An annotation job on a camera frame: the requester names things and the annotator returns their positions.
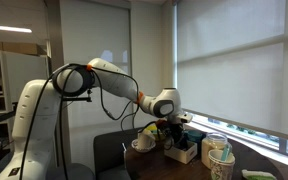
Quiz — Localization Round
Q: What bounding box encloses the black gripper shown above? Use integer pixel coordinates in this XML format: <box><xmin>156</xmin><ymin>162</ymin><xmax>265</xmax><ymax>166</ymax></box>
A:
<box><xmin>166</xmin><ymin>123</ymin><xmax>183</xmax><ymax>143</ymax></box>

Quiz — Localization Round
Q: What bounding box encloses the white cardboard box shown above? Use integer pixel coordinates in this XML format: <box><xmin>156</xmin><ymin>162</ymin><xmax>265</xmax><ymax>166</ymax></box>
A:
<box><xmin>164</xmin><ymin>141</ymin><xmax>198</xmax><ymax>164</ymax></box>

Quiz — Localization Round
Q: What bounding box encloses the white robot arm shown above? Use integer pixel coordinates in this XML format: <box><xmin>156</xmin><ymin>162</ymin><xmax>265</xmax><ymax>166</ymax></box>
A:
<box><xmin>0</xmin><ymin>58</ymin><xmax>191</xmax><ymax>180</ymax></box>

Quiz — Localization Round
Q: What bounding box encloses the yellow bowl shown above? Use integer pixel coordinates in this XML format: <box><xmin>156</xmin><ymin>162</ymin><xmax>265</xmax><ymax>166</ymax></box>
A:
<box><xmin>147</xmin><ymin>125</ymin><xmax>165</xmax><ymax>141</ymax></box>

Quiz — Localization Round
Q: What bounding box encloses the teal cup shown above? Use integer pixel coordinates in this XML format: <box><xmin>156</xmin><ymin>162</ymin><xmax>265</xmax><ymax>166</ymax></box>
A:
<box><xmin>187</xmin><ymin>130</ymin><xmax>204</xmax><ymax>143</ymax></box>

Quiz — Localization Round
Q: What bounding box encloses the white mug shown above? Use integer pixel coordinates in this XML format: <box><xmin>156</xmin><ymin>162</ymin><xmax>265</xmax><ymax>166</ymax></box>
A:
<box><xmin>138</xmin><ymin>129</ymin><xmax>155</xmax><ymax>147</ymax></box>

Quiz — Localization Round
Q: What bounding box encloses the white saucer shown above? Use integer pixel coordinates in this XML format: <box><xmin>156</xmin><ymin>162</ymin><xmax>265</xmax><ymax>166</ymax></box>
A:
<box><xmin>131</xmin><ymin>139</ymin><xmax>156</xmax><ymax>153</ymax></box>

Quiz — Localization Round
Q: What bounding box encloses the glass jar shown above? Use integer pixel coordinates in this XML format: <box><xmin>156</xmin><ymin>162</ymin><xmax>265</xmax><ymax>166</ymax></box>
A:
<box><xmin>201</xmin><ymin>132</ymin><xmax>232</xmax><ymax>168</ymax></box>

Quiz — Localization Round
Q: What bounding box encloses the patterned paper cup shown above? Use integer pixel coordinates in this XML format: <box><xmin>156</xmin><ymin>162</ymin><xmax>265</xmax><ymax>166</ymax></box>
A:
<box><xmin>208</xmin><ymin>149</ymin><xmax>235</xmax><ymax>180</ymax></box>

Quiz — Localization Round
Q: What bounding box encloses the green white cloth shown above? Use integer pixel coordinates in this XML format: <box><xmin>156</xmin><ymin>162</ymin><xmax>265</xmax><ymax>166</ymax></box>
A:
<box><xmin>242</xmin><ymin>169</ymin><xmax>277</xmax><ymax>180</ymax></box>

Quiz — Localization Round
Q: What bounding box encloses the white roller blind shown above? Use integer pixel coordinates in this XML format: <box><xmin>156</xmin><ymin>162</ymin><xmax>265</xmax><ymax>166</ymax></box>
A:
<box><xmin>177</xmin><ymin>0</ymin><xmax>288</xmax><ymax>139</ymax></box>

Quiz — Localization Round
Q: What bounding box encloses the white shelf unit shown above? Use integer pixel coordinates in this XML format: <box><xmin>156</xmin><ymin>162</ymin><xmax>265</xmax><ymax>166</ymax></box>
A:
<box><xmin>0</xmin><ymin>51</ymin><xmax>49</xmax><ymax>114</ymax></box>

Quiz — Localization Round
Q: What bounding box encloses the ceiling light strip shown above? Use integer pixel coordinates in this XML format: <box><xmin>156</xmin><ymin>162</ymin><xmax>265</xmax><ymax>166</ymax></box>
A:
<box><xmin>0</xmin><ymin>25</ymin><xmax>32</xmax><ymax>33</ymax></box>

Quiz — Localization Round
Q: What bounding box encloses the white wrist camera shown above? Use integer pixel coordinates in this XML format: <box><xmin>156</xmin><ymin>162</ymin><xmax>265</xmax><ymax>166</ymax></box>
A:
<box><xmin>176</xmin><ymin>113</ymin><xmax>193</xmax><ymax>123</ymax></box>

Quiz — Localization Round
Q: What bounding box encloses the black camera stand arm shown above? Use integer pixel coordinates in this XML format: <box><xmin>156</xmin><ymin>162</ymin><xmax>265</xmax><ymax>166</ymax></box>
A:
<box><xmin>63</xmin><ymin>89</ymin><xmax>92</xmax><ymax>102</ymax></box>

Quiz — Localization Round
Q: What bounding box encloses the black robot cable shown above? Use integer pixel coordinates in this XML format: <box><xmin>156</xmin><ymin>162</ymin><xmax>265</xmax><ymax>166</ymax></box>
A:
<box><xmin>18</xmin><ymin>63</ymin><xmax>158</xmax><ymax>180</ymax></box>

